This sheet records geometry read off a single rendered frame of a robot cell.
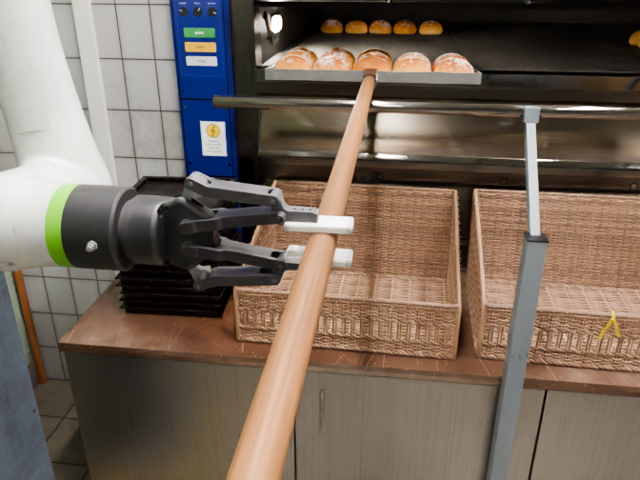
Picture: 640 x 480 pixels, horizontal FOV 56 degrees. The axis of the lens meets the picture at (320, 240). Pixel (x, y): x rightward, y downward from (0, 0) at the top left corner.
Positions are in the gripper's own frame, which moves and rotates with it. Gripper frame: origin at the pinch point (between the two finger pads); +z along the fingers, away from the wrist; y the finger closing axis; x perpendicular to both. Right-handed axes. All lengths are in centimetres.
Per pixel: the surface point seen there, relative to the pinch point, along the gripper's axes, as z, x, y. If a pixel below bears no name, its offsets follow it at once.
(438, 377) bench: 22, -62, 63
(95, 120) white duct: -82, -116, 18
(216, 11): -42, -114, -14
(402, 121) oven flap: 10, -118, 16
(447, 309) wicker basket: 22, -67, 47
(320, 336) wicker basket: -7, -68, 58
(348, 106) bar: -3, -79, 3
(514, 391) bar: 38, -56, 61
